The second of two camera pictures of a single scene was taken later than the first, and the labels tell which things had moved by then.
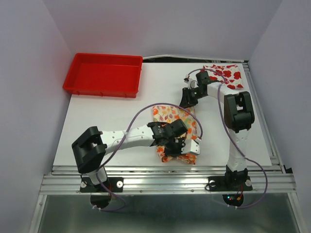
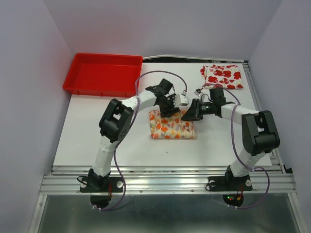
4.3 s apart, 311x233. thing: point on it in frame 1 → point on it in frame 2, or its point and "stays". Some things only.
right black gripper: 186,101 → 193,113
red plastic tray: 104,75 stays
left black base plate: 114,184 stays
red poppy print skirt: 229,74 stays
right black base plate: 230,183 stays
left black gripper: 178,152 → 166,112
